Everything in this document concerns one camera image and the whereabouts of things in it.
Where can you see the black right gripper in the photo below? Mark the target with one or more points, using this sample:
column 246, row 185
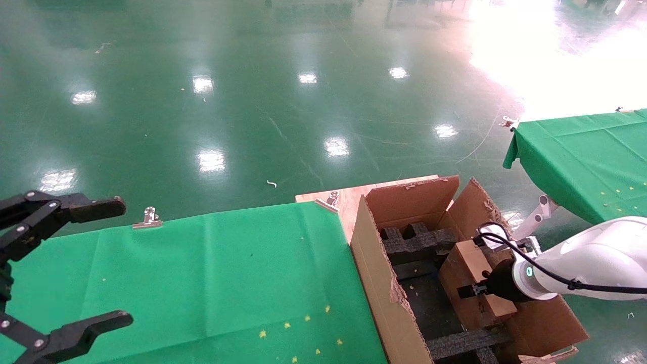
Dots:
column 500, row 283

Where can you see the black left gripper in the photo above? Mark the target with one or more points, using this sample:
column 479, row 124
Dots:
column 4, row 283

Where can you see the small brown cardboard box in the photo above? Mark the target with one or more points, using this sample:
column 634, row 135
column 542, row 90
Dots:
column 465, row 268

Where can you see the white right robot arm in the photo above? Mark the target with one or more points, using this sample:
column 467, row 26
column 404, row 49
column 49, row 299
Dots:
column 596, row 258

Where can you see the black foam carton lining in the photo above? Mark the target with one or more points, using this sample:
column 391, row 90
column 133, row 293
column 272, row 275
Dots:
column 429, row 308

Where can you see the large open cardboard carton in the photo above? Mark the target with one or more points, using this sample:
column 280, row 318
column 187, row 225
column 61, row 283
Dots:
column 384, row 283

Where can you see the black foam bar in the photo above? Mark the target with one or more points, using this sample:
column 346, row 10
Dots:
column 470, row 343

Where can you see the silver binder clip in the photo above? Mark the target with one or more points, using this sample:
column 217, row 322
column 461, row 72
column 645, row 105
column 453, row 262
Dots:
column 328, row 203
column 509, row 122
column 622, row 109
column 147, row 221

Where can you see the cross-shaped black foam block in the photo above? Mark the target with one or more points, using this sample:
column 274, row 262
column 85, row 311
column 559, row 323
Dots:
column 414, row 245

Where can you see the white angled table leg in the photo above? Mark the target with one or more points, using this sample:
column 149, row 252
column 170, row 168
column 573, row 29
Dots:
column 536, row 217

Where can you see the green cloth table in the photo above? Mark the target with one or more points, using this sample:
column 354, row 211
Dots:
column 581, row 156
column 192, row 283

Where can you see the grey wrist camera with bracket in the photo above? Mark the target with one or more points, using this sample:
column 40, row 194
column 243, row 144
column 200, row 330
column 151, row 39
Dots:
column 493, row 231

